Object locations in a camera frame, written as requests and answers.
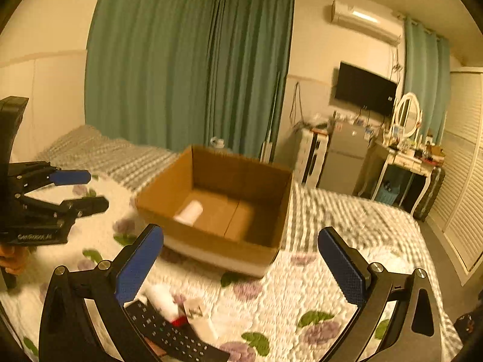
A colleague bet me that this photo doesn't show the white dressing table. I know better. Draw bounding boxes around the white dressing table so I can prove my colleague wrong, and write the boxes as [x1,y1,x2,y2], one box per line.
[371,138,435,216]

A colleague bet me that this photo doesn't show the black wall television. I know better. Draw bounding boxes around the black wall television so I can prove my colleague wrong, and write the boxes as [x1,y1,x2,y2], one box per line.
[334,61,399,117]

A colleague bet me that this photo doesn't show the white charger plug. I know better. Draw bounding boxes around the white charger plug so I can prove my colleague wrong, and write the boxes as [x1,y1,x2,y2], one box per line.
[184,297,220,343]

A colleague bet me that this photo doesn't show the light green eyelet curtain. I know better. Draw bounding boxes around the light green eyelet curtain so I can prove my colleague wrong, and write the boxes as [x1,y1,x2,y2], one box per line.
[401,14,452,144]

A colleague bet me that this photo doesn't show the grey checked bed sheet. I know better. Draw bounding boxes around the grey checked bed sheet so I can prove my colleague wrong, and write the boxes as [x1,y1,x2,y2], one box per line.
[35,124,465,352]

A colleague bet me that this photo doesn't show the blue plastic basket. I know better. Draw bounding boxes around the blue plastic basket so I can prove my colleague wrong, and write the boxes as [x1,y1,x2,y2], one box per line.
[378,180,401,207]

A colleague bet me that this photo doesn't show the wide green curtain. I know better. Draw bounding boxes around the wide green curtain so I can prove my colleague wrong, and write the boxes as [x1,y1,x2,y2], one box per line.
[85,0,227,153]

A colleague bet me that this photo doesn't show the white ribbed suitcase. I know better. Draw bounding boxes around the white ribbed suitcase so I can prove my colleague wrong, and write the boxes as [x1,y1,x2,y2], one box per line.
[292,127,333,188]

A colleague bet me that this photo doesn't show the white floral quilt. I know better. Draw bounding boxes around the white floral quilt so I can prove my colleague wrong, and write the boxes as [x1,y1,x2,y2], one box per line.
[0,179,455,362]

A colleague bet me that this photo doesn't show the white wall air conditioner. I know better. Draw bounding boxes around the white wall air conditioner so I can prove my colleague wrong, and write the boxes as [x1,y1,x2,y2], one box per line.
[331,0,403,46]

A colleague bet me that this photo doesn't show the brown cardboard box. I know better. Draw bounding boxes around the brown cardboard box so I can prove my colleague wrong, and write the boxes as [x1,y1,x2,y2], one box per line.
[135,144,294,280]

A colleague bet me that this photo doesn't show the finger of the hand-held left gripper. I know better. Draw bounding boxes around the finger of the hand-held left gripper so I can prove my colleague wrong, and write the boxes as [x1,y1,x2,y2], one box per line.
[8,161,91,197]
[19,195,110,230]

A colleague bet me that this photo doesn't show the white louvred wardrobe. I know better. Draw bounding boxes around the white louvred wardrobe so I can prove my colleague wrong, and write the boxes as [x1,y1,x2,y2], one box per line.
[426,66,483,288]

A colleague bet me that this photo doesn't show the pink red pouch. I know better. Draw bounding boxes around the pink red pouch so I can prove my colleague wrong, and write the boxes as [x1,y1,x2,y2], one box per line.
[143,341,170,359]

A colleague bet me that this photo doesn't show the person's dark patterned clothing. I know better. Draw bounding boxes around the person's dark patterned clothing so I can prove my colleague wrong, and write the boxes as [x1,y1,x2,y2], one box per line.
[452,310,483,352]

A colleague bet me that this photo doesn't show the white oval vanity mirror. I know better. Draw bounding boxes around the white oval vanity mirror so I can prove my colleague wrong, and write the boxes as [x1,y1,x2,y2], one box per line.
[392,92,424,141]

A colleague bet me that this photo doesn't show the black remote control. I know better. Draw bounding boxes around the black remote control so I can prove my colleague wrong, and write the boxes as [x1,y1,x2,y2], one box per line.
[124,299,232,362]

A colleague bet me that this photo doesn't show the grey two-door fridge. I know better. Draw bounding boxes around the grey two-door fridge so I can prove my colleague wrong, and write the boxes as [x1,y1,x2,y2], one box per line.
[318,122,379,197]

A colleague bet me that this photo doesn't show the dark hard-shell suitcase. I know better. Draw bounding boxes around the dark hard-shell suitcase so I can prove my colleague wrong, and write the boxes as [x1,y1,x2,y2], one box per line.
[412,166,446,223]

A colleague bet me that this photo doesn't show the white bottle with red cap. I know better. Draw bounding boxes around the white bottle with red cap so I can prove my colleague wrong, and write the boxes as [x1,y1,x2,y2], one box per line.
[145,284,189,327]

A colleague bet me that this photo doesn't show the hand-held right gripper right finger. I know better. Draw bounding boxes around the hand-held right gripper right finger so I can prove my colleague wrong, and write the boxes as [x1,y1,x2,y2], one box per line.
[318,226,442,362]

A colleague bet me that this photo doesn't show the narrow green curtain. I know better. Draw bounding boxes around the narrow green curtain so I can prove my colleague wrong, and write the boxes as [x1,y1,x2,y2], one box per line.
[206,0,296,161]

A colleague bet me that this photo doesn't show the plain white plastic bottle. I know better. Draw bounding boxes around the plain white plastic bottle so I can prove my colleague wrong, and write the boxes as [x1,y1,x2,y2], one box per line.
[173,201,205,226]

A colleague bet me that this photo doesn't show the hanging wall cables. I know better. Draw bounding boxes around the hanging wall cables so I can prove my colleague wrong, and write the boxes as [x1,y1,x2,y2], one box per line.
[290,80,303,129]

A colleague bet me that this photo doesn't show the white mop pole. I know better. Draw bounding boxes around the white mop pole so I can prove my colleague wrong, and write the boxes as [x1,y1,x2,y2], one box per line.
[260,71,282,164]

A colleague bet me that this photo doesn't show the person's left hand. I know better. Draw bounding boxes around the person's left hand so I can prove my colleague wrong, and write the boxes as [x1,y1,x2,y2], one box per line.
[0,247,28,275]

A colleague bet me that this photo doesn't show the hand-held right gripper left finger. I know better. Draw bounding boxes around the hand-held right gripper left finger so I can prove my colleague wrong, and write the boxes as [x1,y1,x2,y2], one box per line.
[39,223,165,362]

